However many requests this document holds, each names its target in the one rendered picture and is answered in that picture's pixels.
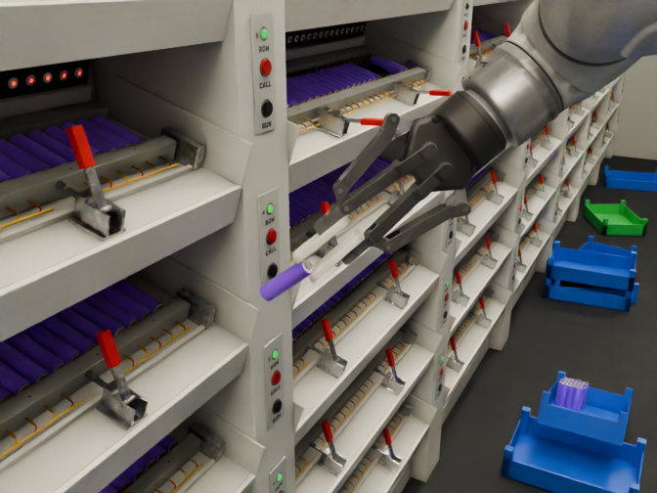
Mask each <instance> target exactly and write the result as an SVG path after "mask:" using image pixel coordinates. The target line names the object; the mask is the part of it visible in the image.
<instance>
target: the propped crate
mask: <svg viewBox="0 0 657 493"><path fill-rule="evenodd" d="M565 375H566V373H565V372H561V371H559V372H558V374H557V379H556V381H555V383H554V384H553V385H552V387H551V388H550V389H549V391H543V394H542V399H541V404H540V410H539V415H538V420H537V423H538V424H541V425H545V426H551V427H555V428H558V429H562V430H565V431H569V432H573V433H576V434H580V435H582V436H586V437H589V438H593V439H597V440H600V441H604V442H607V443H611V444H614V445H618V446H623V441H624V438H625V433H626V428H627V423H628V418H629V413H630V409H631V404H632V397H633V392H634V390H633V389H632V388H629V387H626V390H625V395H620V394H616V393H612V392H608V391H604V390H600V389H596V388H592V387H589V388H588V394H587V399H586V404H585V406H584V408H583V411H580V410H579V411H574V410H572V408H571V409H567V408H565V407H559V406H557V404H555V403H554V402H555V397H556V391H557V387H558V382H559V381H560V379H562V378H565Z"/></svg>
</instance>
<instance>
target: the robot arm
mask: <svg viewBox="0 0 657 493"><path fill-rule="evenodd" d="M653 55H657V0H535V1H534V2H533V3H532V5H531V6H530V7H529V8H528V9H527V10H526V11H525V13H524V14H523V16H522V19H521V22H520V24H519V25H518V27H517V28H516V30H514V31H513V32H512V34H511V35H510V36H509V37H508V39H507V40H506V41H505V42H504V43H503V44H502V45H499V46H498V47H496V48H495V49H494V51H493V52H492V53H491V54H490V55H489V56H487V57H486V58H485V59H484V60H483V61H481V62H480V63H479V65H478V66H476V68H475V69H473V70H472V71H471V72H470V73H469V74H467V75H466V76H464V77H463V78H462V80H461V85H462V89H463V91H462V90H461V91H457V92H456V93H454V94H453V95H452V96H451V97H450V98H448V99H447V100H446V101H445V102H444V103H442V104H441V105H440V106H439V107H438V108H436V109H435V110H434V111H433V112H432V113H430V114H429V115H427V116H425V117H422V118H417V119H415V120H414V121H409V120H407V119H404V118H402V117H400V116H399V115H398V114H396V113H394V112H388V113H387V114H386V115H385V117H384V119H383V121H382V123H381V126H380V128H379V131H378V133H377V134H376V135H375V136H374V137H373V138H372V140H371V141H370V142H369V143H368V144H367V146H366V147H365V148H364V149H363V150H362V151H361V153H360V154H359V155H358V156H357V157H356V158H355V160H354V161H353V162H352V163H351V164H350V165H349V167H348V168H347V169H346V170H345V171H344V172H343V174H342V175H341V176H340V177H339V178H338V179H337V181H336V182H335V183H334V184H333V186H332V188H333V191H334V194H335V197H336V205H335V207H333V208H332V209H331V210H330V211H328V212H327V213H326V214H325V215H323V216H322V217H321V218H320V219H318V220H317V221H316V223H315V224H314V229H315V230H316V232H317V234H316V235H315V236H313V237H312V238H311V239H310V240H308V241H307V242H306V243H305V244H303V245H302V246H301V247H299V248H298V249H297V250H296V251H294V252H293V255H292V258H293V261H294V263H295V264H299V263H300V262H301V261H303V260H304V259H305V258H306V257H308V256H309V255H310V254H311V253H313V252H314V251H315V250H316V249H318V248H319V247H320V246H322V245H323V244H324V243H325V242H327V241H328V240H329V239H330V238H332V237H333V236H334V235H336V234H337V233H338V232H339V231H341V230H342V229H343V228H344V227H346V226H347V225H348V224H349V223H350V219H349V216H348V215H347V214H350V213H351V212H353V211H354V210H355V209H357V208H358V207H360V206H361V205H362V204H364V203H365V202H367V201H369V200H370V199H371V198H373V197H374V196H376V195H377V194H378V193H380V192H381V191H383V190H384V189H385V188H387V187H388V186H390V185H391V184H392V183H394V182H395V181H397V180H398V179H399V178H401V177H404V176H405V175H407V174H408V173H410V172H411V173H412V174H413V175H414V178H415V182H414V183H413V184H412V185H411V186H410V188H409V189H408V190H407V191H406V192H405V193H404V194H403V195H402V196H401V197H400V198H399V199H398V200H396V201H395V202H394V203H393V204H392V205H391V206H390V207H389V208H388V209H386V210H385V211H384V212H383V213H382V214H381V215H380V216H379V217H378V218H377V219H376V220H375V221H374V222H373V224H372V225H371V226H370V227H369V228H368V229H367V230H366V231H365V232H364V234H363V233H362V231H361V230H360V229H356V230H355V231H353V232H352V233H351V234H350V235H349V236H348V237H346V238H345V239H344V240H343V241H342V242H341V243H339V244H338V245H337V246H336V247H335V248H334V249H332V250H331V251H330V252H329V253H328V254H327V255H325V256H324V257H323V258H322V259H321V260H320V261H318V262H317V263H316V264H315V265H314V266H313V268H314V272H313V273H312V274H311V275H310V276H309V280H310V281H311V282H312V283H315V282H316V281H317V280H318V279H319V278H321V277H322V276H323V275H324V274H325V273H326V272H327V271H328V270H329V269H330V268H331V267H332V266H334V265H335V264H336V263H337V262H338V261H339V260H341V261H342V262H343V263H344V264H345V265H348V264H351V263H352V262H353V261H354V260H355V259H356V258H358V257H359V256H360V255H361V254H362V253H363V252H365V251H366V250H367V249H368V248H370V247H377V248H379V249H381V250H383V251H384V252H385V253H391V252H393V251H395V250H396V249H398V248H400V247H402V246H404V245H406V244H407V243H409V242H411V241H413V240H414V239H416V238H418V237H419V236H421V235H423V234H425V233H426V232H428V231H430V230H431V229H433V228H435V227H437V226H438V225H440V224H442V223H444V222H445V221H447V220H449V219H450V218H455V217H461V216H465V215H468V214H469V213H470V212H471V206H470V205H469V204H468V203H467V199H466V191H465V188H466V187H467V186H468V185H469V183H470V181H471V179H472V177H473V175H474V174H475V173H476V172H477V171H479V170H480V169H481V168H482V167H484V166H485V165H486V164H487V163H489V162H490V161H491V160H492V159H493V158H495V157H496V156H497V155H499V154H500V153H501V152H502V151H503V150H505V146H506V143H509V144H510V145H511V146H514V147H518V146H521V145H522V144H523V143H525V142H526V141H527V140H528V139H529V138H531V137H532V136H533V135H534V134H536V133H537V132H538V131H539V130H540V129H542V128H543V127H544V126H545V125H547V124H548V123H549V122H550V121H552V120H554V119H556V118H557V117H558V115H559V114H560V113H561V112H563V111H565V110H566V109H567V108H569V107H571V106H573V105H574V104H576V103H578V102H581V101H583V100H585V99H587V98H589V97H590V96H592V95H593V94H595V93H596V92H597V91H599V90H600V89H602V88H603V87H605V86H606V85H608V84H609V83H610V82H612V81H613V80H615V79H616V78H617V77H619V76H620V75H621V74H622V73H624V72H625V71H626V70H627V69H629V68H630V67H631V66H632V65H634V64H635V63H636V62H637V61H638V60H639V59H640V58H641V57H646V56H653ZM405 131H408V133H407V137H406V140H405V144H404V148H403V151H402V155H401V156H400V157H399V158H397V159H396V160H395V161H393V162H392V163H391V164H390V165H389V166H388V167H386V168H385V169H383V170H382V171H381V172H379V173H378V174H376V175H375V176H374V177H373V178H372V179H370V180H369V181H368V182H366V183H365V184H363V185H362V186H361V187H359V188H358V189H356V190H355V191H354V192H352V193H351V194H349V195H348V194H347V192H348V191H349V190H350V189H351V187H352V186H353V185H354V184H355V183H356V182H357V181H358V179H359V178H360V177H361V176H362V175H363V174H364V172H365V171H366V170H367V169H368V168H369V167H370V165H371V164H372V163H373V162H374V161H375V160H376V158H377V157H378V156H379V155H380V154H381V153H382V151H383V150H384V149H385V148H386V147H387V146H388V144H389V143H390V142H391V140H392V138H393V137H394V138H398V137H400V136H401V135H402V134H403V133H404V132H405ZM441 191H454V192H453V193H452V194H451V195H450V196H448V197H446V199H445V203H442V204H439V205H437V206H435V207H433V208H432V209H430V210H428V211H427V212H425V213H423V214H422V215H421V216H419V217H417V218H416V219H414V220H412V221H411V222H409V223H407V224H405V225H404V226H402V227H400V228H399V229H397V230H395V231H393V232H392V233H390V234H388V235H387V236H385V235H386V234H387V233H388V232H389V231H390V230H391V229H392V228H393V227H394V226H395V225H396V224H397V223H398V222H399V221H400V220H401V219H402V218H403V217H404V216H405V215H407V214H408V213H409V212H410V211H411V210H412V209H413V208H414V207H415V206H416V205H417V204H418V203H419V202H420V201H422V200H424V199H425V198H426V197H427V196H428V195H429V194H430V193H432V192H441ZM384 236H385V237H384Z"/></svg>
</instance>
